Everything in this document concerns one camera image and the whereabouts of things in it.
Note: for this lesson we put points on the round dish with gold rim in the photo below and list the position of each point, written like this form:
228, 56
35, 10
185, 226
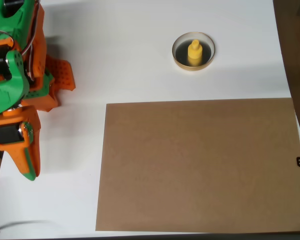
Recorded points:
207, 56

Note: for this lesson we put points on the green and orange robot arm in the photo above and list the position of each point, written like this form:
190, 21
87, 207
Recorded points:
7, 92

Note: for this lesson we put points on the orange gripper black servo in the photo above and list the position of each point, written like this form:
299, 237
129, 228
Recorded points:
8, 135

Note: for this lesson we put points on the small yellow peg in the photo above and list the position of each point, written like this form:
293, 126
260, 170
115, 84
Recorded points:
195, 53

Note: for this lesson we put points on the orange robot base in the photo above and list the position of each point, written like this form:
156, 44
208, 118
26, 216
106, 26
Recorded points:
62, 75

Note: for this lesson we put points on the brown rectangular board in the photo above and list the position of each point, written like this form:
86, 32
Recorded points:
200, 165

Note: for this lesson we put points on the white sheet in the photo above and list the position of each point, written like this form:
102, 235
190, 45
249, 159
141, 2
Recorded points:
65, 200

